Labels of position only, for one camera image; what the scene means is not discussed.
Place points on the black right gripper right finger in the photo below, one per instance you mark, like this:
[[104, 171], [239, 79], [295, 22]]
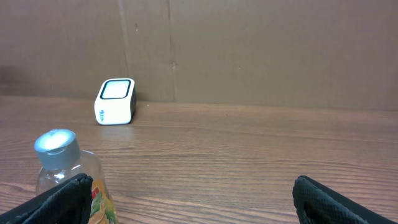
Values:
[[317, 204]]

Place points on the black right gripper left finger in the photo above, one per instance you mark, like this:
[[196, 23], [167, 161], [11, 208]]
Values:
[[66, 203]]

